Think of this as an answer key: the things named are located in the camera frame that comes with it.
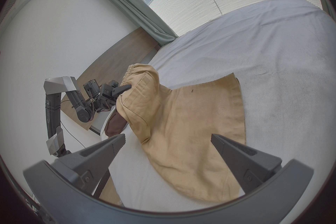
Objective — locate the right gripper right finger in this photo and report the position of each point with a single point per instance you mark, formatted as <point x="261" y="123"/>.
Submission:
<point x="249" y="165"/>

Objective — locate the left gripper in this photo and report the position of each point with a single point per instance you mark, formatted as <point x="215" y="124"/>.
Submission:
<point x="108" y="93"/>

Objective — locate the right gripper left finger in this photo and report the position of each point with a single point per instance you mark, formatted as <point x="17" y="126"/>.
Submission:
<point x="89" y="165"/>

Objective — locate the tan shorts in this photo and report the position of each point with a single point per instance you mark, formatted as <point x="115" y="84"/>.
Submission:
<point x="189" y="125"/>

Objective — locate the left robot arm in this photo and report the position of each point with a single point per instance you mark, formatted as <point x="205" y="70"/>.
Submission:
<point x="60" y="83"/>

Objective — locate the brown shorts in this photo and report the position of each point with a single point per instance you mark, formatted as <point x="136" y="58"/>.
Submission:
<point x="115" y="124"/>

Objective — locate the grey-green curtain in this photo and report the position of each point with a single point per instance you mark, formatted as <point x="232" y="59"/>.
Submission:
<point x="131" y="5"/>

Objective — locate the bed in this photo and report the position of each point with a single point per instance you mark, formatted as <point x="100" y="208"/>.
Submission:
<point x="275" y="60"/>

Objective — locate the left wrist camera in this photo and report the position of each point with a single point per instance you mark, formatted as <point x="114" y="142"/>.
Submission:
<point x="113" y="83"/>

